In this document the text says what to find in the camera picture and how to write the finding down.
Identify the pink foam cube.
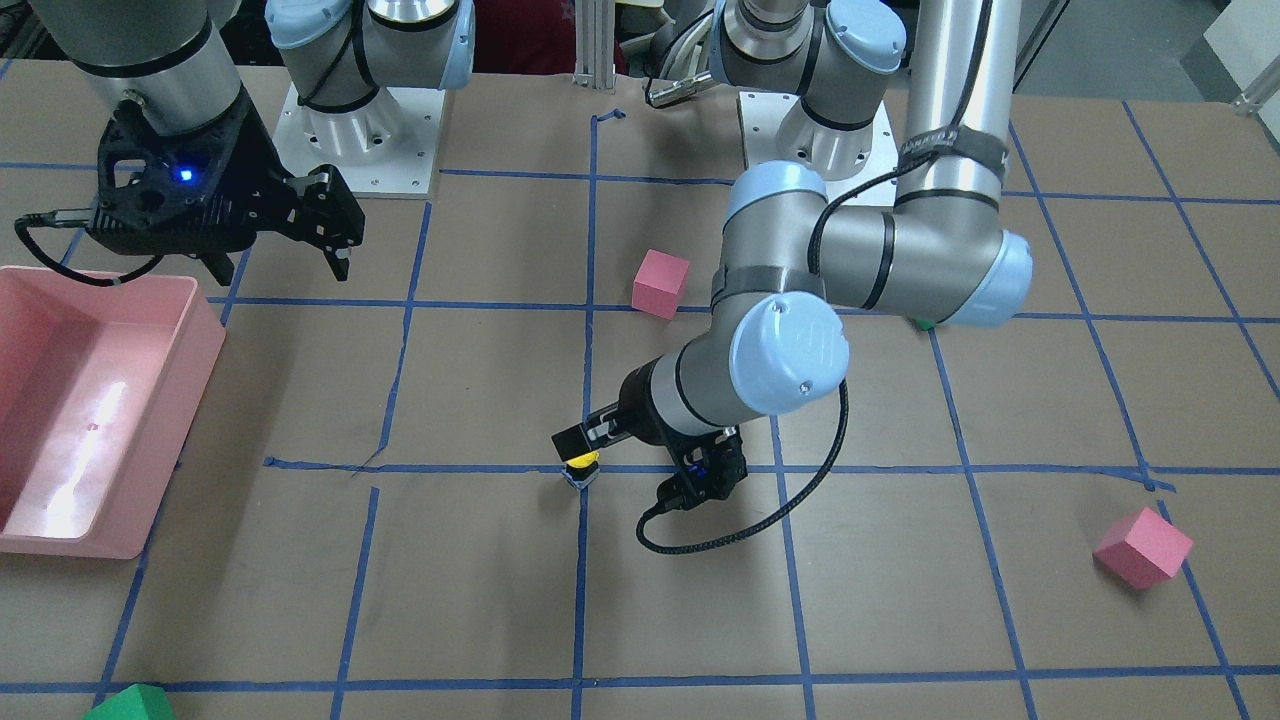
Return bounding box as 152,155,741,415
1092,507,1194,591
630,249,691,320

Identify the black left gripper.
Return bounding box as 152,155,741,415
550,363,748,503

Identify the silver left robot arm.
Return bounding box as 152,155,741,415
553,1,1033,503

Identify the green foam cube front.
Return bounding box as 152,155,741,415
82,684,177,720

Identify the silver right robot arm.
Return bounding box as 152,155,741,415
13,1,477,287

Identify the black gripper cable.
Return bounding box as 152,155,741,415
636,0,996,556
14,208,166,288

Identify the silver cable connector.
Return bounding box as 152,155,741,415
644,70,719,109

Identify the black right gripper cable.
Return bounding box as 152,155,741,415
14,208,166,288

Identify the yellow push button switch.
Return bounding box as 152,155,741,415
561,451,600,491

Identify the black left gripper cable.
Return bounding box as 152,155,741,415
636,0,996,556

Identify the aluminium frame post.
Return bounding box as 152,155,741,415
572,0,616,94

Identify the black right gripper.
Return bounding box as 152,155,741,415
87,90,365,287

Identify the pink plastic bin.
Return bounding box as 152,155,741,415
1,266,227,559

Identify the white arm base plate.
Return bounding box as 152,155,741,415
273,86,451,200
739,91,899,199

